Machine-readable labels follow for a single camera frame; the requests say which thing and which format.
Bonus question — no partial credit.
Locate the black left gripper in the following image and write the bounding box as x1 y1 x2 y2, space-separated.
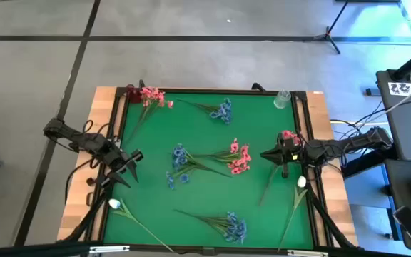
103 146 144 189

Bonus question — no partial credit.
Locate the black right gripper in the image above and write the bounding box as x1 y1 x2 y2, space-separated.
260 142 308 179

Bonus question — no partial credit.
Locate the white artificial tulip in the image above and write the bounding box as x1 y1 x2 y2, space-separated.
278 175 308 253
108 198 175 253
258 164 280 207

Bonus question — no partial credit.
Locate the blue artificial flower bunch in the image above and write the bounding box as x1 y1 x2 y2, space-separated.
176 96 233 125
173 208 248 246
165 143 232 191

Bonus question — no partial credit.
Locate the clear glass vase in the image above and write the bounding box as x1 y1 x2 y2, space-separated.
273 89 292 110

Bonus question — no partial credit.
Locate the red glass vase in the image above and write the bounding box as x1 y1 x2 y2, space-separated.
126 84 143 105

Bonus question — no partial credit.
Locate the green table mat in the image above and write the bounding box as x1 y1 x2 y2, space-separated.
102 91 315 251

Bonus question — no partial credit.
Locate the grey case with sticker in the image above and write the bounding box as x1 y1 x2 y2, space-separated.
375 69 411 163

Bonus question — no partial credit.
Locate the black tripod stand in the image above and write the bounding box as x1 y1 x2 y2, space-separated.
313 0 350 55

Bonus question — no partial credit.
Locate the black base cable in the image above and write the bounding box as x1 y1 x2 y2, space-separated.
64 156 99 205

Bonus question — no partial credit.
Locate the silver frame bracket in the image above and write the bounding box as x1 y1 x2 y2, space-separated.
89 244 131 254
286 249 330 257

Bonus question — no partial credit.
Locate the black cable bundle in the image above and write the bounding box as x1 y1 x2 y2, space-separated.
330 99 388 143

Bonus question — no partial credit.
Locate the black aluminium table frame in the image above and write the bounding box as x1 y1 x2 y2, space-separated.
0 85 360 257

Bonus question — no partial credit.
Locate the white cable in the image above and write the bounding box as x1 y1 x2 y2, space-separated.
383 76 411 114

